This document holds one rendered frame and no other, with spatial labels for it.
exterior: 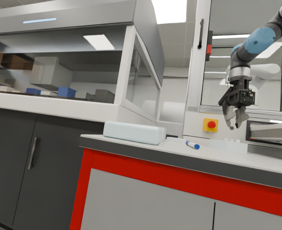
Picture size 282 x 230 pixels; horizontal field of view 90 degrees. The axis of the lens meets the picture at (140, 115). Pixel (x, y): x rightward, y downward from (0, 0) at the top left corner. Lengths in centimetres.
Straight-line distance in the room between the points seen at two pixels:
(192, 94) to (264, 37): 42
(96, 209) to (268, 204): 33
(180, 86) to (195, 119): 345
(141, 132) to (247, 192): 23
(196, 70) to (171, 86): 336
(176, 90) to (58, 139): 368
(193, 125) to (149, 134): 58
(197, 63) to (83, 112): 75
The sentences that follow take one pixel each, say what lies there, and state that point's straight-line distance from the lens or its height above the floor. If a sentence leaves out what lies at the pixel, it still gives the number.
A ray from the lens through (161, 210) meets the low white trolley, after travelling 34.
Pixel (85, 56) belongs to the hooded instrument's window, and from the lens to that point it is 96.
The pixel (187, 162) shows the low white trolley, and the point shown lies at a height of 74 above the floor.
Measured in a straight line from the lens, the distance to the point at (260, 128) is 88.
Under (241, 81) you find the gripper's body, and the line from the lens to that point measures 73.
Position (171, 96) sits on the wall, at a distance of 424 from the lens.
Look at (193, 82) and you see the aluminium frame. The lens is 96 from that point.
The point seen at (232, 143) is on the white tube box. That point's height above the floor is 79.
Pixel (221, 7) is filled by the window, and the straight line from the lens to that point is 126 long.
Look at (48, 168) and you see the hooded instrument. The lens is 108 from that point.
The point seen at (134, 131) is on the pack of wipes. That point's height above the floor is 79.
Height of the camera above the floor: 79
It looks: 6 degrees up
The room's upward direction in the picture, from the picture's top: 8 degrees clockwise
